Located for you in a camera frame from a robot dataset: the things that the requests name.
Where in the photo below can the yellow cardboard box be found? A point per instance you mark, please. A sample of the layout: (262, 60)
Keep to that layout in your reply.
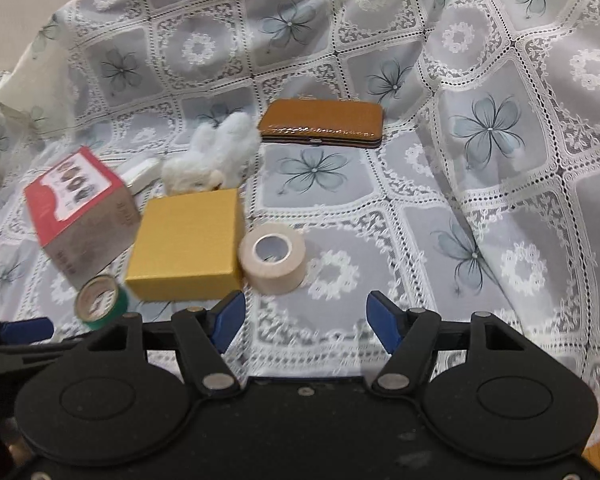
(185, 240)

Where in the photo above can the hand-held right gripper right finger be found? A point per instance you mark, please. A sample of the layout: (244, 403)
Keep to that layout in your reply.
(385, 320)

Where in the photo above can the brown leather wallet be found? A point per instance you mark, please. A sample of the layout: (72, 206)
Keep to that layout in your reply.
(320, 117)

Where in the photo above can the small white box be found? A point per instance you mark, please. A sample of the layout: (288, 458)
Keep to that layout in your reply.
(140, 172)

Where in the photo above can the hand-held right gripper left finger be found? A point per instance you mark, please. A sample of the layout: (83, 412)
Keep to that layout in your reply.
(227, 320)

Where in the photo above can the green tape roll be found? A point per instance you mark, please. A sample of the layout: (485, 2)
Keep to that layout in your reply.
(116, 307)

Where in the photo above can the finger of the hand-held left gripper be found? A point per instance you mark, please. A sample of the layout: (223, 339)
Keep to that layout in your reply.
(25, 329)
(30, 352)

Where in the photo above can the red and green carton box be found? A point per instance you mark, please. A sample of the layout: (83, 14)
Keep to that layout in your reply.
(70, 195)

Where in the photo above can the beige tape roll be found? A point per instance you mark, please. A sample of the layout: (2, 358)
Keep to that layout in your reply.
(280, 276)

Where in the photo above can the white plush toy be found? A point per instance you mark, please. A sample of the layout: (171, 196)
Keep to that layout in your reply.
(220, 150)

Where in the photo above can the floral lace tablecloth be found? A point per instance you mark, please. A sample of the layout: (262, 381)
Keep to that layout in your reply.
(480, 185)

